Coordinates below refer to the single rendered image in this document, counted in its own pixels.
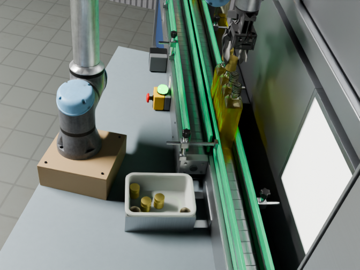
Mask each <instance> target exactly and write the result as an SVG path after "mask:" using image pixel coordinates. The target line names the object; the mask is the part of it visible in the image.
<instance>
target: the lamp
mask: <svg viewBox="0 0 360 270"><path fill-rule="evenodd" d="M157 93H158V94H160V95H167V94H168V87H167V86H166V85H160V86H158V88H157Z"/></svg>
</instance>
